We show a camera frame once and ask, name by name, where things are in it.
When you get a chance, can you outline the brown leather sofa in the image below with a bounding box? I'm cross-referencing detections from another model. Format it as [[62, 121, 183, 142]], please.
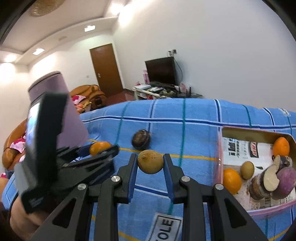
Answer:
[[1, 119, 28, 171]]

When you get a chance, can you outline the white TV stand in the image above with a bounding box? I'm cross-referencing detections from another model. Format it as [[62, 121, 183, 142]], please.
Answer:
[[132, 84, 204, 100]]

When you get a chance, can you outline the small green-brown round fruit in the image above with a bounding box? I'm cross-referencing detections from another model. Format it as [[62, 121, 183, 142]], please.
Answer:
[[137, 150, 164, 174]]

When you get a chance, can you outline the person's left hand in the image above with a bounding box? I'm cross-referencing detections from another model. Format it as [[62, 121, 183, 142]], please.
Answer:
[[10, 196, 49, 240]]

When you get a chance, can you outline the dark brown passion fruit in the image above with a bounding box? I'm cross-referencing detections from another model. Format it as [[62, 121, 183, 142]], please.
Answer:
[[132, 129, 150, 150]]

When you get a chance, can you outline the blue plaid tablecloth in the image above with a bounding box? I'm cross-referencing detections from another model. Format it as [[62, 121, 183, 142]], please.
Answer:
[[1, 98, 295, 240]]

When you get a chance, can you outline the pink floral cushion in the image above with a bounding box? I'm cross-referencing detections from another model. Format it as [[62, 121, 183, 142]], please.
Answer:
[[10, 137, 26, 153]]

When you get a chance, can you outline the cut taro root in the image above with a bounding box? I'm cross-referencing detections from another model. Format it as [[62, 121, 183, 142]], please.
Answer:
[[249, 155, 293, 200]]

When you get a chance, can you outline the brown leather armchair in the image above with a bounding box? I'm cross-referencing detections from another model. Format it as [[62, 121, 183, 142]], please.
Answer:
[[70, 84, 107, 114]]

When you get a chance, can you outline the orange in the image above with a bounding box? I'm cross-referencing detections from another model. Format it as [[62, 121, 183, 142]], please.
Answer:
[[89, 141, 112, 156], [223, 168, 242, 195], [273, 137, 290, 157]]

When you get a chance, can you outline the brown wooden door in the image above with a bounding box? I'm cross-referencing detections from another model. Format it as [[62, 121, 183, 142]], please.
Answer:
[[90, 44, 123, 97]]

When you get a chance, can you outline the black television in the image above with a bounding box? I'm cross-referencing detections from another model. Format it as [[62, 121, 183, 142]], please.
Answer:
[[145, 57, 177, 85]]

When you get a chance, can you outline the green-brown fruit in tin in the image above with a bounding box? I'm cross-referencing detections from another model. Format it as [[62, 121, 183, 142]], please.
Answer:
[[240, 161, 254, 180]]

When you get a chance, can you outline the purple sweet potato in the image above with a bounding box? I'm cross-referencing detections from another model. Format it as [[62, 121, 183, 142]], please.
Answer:
[[271, 167, 296, 200]]

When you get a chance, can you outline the round gold ceiling lamp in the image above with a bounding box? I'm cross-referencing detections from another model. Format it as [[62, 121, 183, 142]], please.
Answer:
[[29, 0, 65, 17]]

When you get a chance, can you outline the orange at tin back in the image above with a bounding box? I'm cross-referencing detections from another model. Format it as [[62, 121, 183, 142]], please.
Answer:
[[273, 137, 290, 157]]

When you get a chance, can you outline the orange at tin front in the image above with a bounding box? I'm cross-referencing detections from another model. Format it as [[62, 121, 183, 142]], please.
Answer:
[[223, 168, 242, 195]]

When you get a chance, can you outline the pink metal tin box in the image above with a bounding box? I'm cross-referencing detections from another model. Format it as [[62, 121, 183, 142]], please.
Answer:
[[213, 126, 295, 218]]

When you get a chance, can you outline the paper leaflet in tin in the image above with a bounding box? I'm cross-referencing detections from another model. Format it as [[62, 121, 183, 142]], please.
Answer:
[[222, 138, 273, 170]]

